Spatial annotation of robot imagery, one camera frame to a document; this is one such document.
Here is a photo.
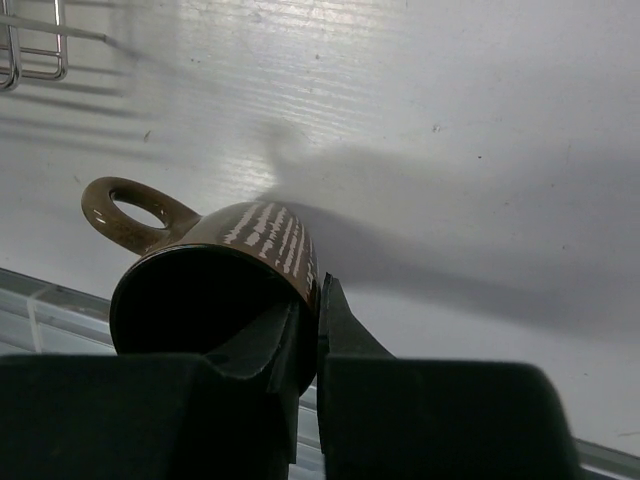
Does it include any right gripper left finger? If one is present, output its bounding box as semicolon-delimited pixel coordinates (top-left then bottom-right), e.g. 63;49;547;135
1;303;300;479

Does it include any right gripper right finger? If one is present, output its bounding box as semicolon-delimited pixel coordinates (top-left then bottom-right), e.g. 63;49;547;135
317;276;582;479

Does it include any black mug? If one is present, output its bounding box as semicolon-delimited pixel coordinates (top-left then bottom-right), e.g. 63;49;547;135
81;177;320;389

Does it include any aluminium rail frame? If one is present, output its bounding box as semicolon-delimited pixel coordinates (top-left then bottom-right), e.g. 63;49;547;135
0;267;640;480

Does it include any wire dish rack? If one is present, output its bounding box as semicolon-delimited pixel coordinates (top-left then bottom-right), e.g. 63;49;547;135
1;0;108;92

